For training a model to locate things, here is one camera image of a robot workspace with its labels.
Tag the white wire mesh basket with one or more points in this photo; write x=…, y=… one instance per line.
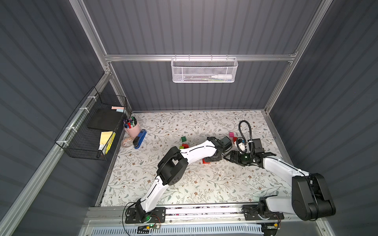
x=200, y=69

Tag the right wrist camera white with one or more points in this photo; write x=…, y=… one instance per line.
x=241, y=146

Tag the black wire wall basket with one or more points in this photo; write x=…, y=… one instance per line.
x=79, y=141

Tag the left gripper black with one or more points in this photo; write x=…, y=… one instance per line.
x=213, y=157

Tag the white marker in basket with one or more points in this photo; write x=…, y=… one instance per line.
x=223, y=77

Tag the yellow sticky note pad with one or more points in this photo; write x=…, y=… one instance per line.
x=106, y=141

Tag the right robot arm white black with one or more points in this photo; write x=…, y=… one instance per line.
x=310, y=196

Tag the blue stapler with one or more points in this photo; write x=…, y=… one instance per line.
x=139, y=139

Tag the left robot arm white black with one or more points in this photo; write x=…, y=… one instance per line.
x=173, y=166

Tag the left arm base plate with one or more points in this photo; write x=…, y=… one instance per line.
x=134, y=215

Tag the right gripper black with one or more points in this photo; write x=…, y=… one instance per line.
x=233, y=156

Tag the black notebook in basket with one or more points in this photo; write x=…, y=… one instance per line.
x=105, y=120

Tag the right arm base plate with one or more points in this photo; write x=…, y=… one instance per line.
x=260, y=212

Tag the round tape roll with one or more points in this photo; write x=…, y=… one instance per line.
x=127, y=142

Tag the pink pen cup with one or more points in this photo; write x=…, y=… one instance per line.
x=134, y=131

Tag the aluminium rail front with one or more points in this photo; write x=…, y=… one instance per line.
x=175, y=214

